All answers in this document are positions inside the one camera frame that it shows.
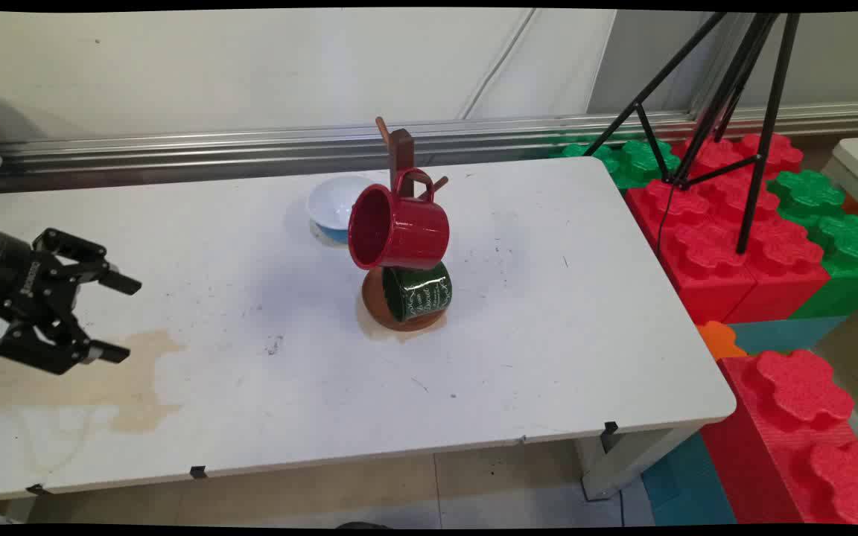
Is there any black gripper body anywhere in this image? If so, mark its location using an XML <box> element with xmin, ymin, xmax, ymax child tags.
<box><xmin>0</xmin><ymin>222</ymin><xmax>66</xmax><ymax>322</ymax></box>

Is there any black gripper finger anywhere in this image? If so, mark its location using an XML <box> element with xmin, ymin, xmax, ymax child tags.
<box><xmin>32</xmin><ymin>227</ymin><xmax>143</xmax><ymax>296</ymax></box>
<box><xmin>0</xmin><ymin>316</ymin><xmax>133</xmax><ymax>375</ymax></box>

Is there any red enamel mug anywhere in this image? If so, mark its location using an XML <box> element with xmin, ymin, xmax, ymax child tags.
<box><xmin>347</xmin><ymin>168</ymin><xmax>451</xmax><ymax>271</ymax></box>

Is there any white bowl with blue outside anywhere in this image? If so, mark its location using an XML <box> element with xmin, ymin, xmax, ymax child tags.
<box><xmin>306</xmin><ymin>175</ymin><xmax>379</xmax><ymax>244</ymax></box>

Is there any brown wooden mug tree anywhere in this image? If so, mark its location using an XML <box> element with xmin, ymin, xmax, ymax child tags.
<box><xmin>360</xmin><ymin>117</ymin><xmax>450</xmax><ymax>333</ymax></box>

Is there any dark green printed mug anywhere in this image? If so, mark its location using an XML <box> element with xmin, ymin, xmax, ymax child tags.
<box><xmin>382</xmin><ymin>261</ymin><xmax>454</xmax><ymax>325</ymax></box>

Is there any white table leg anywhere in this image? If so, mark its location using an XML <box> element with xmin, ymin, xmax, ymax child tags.
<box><xmin>580</xmin><ymin>426</ymin><xmax>700</xmax><ymax>501</ymax></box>

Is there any red foam block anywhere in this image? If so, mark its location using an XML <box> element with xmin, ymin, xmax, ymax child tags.
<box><xmin>671</xmin><ymin>133</ymin><xmax>804</xmax><ymax>188</ymax></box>
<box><xmin>699</xmin><ymin>348</ymin><xmax>858</xmax><ymax>526</ymax></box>
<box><xmin>625</xmin><ymin>179</ymin><xmax>832</xmax><ymax>325</ymax></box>

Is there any orange foam piece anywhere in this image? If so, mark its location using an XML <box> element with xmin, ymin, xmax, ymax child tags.
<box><xmin>696</xmin><ymin>321</ymin><xmax>748</xmax><ymax>363</ymax></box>

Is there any blue foam mat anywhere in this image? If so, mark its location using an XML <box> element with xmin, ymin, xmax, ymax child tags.
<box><xmin>641</xmin><ymin>432</ymin><xmax>737</xmax><ymax>526</ymax></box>

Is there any black tripod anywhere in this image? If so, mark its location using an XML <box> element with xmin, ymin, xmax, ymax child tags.
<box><xmin>585</xmin><ymin>11</ymin><xmax>802</xmax><ymax>255</ymax></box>

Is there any teal foam mat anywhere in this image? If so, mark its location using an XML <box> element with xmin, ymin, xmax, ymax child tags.
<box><xmin>727</xmin><ymin>314</ymin><xmax>848</xmax><ymax>357</ymax></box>

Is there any aluminium wall rail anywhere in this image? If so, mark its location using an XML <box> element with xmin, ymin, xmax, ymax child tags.
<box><xmin>0</xmin><ymin>103</ymin><xmax>858</xmax><ymax>193</ymax></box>

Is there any thin black tripod cable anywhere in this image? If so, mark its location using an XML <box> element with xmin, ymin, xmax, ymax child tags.
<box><xmin>655</xmin><ymin>182</ymin><xmax>677</xmax><ymax>255</ymax></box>

